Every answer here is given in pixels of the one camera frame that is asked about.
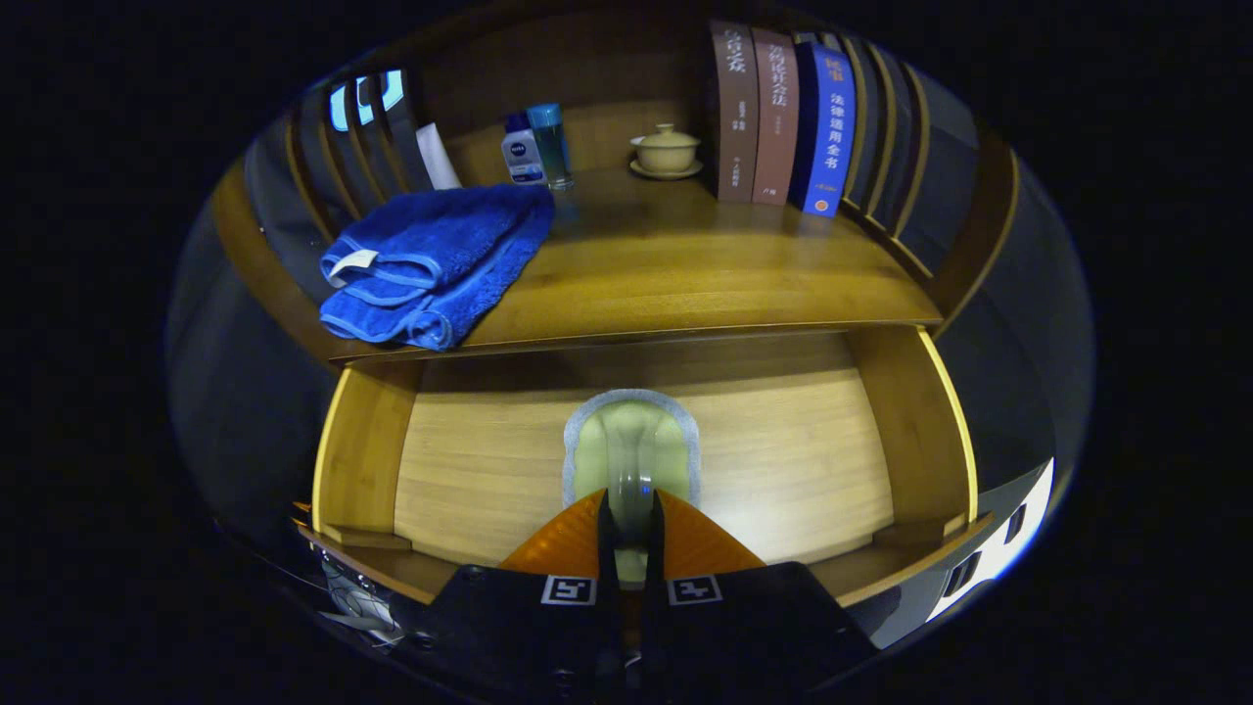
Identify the beige lidded teacup with saucer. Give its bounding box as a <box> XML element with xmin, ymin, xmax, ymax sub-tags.
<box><xmin>628</xmin><ymin>122</ymin><xmax>704</xmax><ymax>181</ymax></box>

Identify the green handled white scrub sponge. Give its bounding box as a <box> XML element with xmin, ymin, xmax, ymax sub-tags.
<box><xmin>562</xmin><ymin>389</ymin><xmax>702</xmax><ymax>588</ymax></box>

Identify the white upright card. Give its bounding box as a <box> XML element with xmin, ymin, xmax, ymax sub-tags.
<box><xmin>415</xmin><ymin>122</ymin><xmax>463</xmax><ymax>191</ymax></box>

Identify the blue book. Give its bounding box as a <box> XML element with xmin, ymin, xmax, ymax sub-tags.
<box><xmin>789</xmin><ymin>41</ymin><xmax>858</xmax><ymax>217</ymax></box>

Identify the wooden countertop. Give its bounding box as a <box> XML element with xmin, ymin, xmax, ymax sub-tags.
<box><xmin>328</xmin><ymin>166</ymin><xmax>943</xmax><ymax>363</ymax></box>

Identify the wooden cabinet with slatted shelf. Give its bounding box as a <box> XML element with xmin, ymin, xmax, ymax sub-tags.
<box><xmin>210</xmin><ymin>0</ymin><xmax>1024</xmax><ymax>365</ymax></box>

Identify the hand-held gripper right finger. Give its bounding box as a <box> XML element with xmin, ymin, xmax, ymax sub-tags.
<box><xmin>641</xmin><ymin>488</ymin><xmax>882</xmax><ymax>705</ymax></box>

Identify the reddish brown book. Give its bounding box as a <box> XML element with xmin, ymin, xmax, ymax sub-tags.
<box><xmin>751</xmin><ymin>26</ymin><xmax>802</xmax><ymax>207</ymax></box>

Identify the blue folded towel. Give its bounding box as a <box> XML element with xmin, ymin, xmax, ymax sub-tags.
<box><xmin>319</xmin><ymin>184</ymin><xmax>556</xmax><ymax>352</ymax></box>

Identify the teal clear bottle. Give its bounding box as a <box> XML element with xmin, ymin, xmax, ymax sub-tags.
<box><xmin>527</xmin><ymin>103</ymin><xmax>576</xmax><ymax>192</ymax></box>

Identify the white bottle with blue cap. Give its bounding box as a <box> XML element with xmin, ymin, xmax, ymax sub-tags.
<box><xmin>501</xmin><ymin>114</ymin><xmax>546</xmax><ymax>186</ymax></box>

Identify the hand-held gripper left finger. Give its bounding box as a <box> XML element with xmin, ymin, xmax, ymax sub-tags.
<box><xmin>392</xmin><ymin>488</ymin><xmax>628</xmax><ymax>705</ymax></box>

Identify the wooden drawer with black knob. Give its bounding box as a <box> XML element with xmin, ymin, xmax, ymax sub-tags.
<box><xmin>294</xmin><ymin>328</ymin><xmax>995</xmax><ymax>608</ymax></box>

